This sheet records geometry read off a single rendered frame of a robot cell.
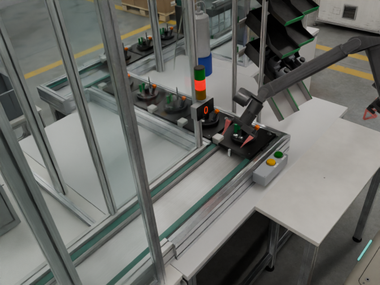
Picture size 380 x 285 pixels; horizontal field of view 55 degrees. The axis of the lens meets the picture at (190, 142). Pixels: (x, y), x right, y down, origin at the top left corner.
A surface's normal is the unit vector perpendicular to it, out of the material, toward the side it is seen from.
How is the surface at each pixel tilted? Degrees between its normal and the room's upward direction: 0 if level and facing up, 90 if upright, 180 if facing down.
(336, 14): 90
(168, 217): 0
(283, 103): 45
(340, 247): 0
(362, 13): 90
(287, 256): 0
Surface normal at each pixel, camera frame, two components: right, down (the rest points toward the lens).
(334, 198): -0.07, -0.79
